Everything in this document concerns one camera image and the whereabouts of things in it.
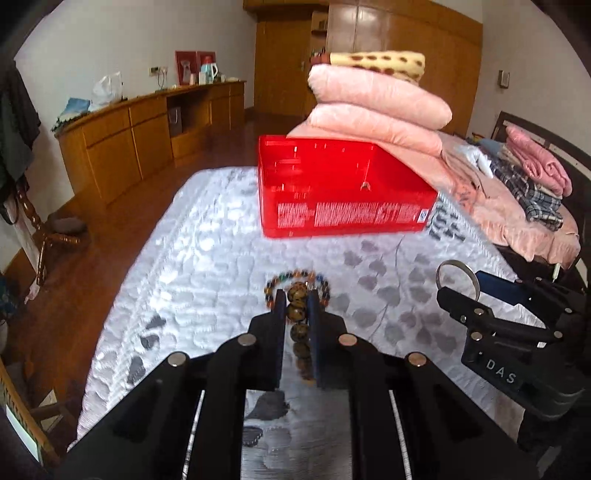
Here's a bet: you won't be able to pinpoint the white plastic bag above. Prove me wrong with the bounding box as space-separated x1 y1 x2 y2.
91 72 123 110

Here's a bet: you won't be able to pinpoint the grey slippers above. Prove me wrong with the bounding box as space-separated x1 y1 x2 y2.
48 215 87 236

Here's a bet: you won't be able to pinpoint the upper pink folded quilt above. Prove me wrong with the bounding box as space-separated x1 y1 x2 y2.
308 65 453 130

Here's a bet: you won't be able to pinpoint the dark wooden headboard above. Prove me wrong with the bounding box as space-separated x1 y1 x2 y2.
491 111 590 229

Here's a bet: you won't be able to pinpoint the brown stone bead bracelet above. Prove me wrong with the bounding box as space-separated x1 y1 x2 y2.
285 280 317 382

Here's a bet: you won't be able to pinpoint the red picture frame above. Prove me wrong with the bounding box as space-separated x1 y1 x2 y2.
175 51 197 86
197 51 218 84

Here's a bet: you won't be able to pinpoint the wooden chair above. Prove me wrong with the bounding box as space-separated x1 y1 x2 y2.
0 364 60 467

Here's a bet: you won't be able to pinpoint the long wooden sideboard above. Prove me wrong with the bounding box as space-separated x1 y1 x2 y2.
55 80 245 215

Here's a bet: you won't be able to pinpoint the white quilted bed cover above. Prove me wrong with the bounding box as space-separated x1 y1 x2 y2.
75 166 546 480

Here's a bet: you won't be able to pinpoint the wall switch panel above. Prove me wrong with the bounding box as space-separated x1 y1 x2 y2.
497 70 511 89

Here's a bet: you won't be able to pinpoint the red picture frame right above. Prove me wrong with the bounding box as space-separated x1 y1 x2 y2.
197 51 218 84

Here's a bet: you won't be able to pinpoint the silver bangle ring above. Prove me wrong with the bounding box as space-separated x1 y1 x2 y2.
434 259 482 303

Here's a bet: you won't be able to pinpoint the giraffe print blanket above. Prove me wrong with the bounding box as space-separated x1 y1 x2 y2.
310 51 426 85

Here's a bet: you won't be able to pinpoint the blue electric kettle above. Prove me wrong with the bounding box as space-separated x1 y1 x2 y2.
199 55 218 84

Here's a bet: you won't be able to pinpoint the wooden coat stand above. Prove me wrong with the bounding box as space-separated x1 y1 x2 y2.
15 176 83 287

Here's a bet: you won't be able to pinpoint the plaid folded shirt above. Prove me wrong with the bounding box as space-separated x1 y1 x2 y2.
491 158 564 232

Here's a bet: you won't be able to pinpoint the pink bed sheet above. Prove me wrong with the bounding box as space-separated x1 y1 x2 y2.
288 122 581 269

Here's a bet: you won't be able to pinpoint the pink folded quilt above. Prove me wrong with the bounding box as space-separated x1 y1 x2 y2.
307 103 443 156
308 65 453 130

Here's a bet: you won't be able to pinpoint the pink folded towel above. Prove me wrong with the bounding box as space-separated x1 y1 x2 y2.
505 124 573 197

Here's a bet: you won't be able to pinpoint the beige folded garment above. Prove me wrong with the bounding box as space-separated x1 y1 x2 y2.
439 132 494 210

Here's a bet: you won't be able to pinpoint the white crumpled cloth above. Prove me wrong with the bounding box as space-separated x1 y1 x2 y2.
456 144 494 178

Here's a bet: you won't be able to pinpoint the wall power socket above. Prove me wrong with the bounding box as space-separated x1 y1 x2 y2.
149 67 167 76

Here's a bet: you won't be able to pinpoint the wooden wardrobe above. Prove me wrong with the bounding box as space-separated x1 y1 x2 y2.
242 1 483 135

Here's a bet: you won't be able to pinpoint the dark hanging jacket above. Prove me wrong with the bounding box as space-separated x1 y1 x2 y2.
1 60 41 225

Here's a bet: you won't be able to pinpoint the wooden door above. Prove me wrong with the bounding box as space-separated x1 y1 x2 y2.
254 20 310 117

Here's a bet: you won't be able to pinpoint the red plastic box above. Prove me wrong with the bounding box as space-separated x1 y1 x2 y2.
257 135 438 239

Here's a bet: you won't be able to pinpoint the grey paper bag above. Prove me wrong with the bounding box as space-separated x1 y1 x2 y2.
167 107 182 138

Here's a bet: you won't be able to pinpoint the lower pink folded quilt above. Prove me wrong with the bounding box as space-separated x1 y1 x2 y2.
307 103 443 156

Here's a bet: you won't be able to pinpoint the red picture frame left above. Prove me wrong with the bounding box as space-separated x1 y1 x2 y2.
175 51 197 86

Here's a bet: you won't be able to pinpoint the blue folded cloth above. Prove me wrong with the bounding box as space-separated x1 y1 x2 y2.
51 98 91 132

